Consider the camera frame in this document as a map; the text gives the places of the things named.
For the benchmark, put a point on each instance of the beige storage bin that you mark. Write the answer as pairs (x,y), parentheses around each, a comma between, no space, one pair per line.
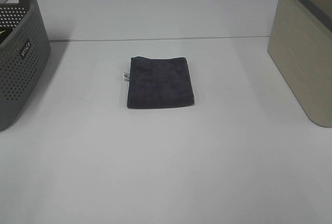
(300,46)

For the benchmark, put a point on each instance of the grey perforated plastic basket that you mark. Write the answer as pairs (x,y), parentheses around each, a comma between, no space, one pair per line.
(24,55)

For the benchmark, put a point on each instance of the dark grey towel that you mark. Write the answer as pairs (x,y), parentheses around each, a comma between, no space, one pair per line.
(159,83)

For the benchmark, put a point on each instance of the black item with yellow stripe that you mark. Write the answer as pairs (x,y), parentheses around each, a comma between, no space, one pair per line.
(4,33)

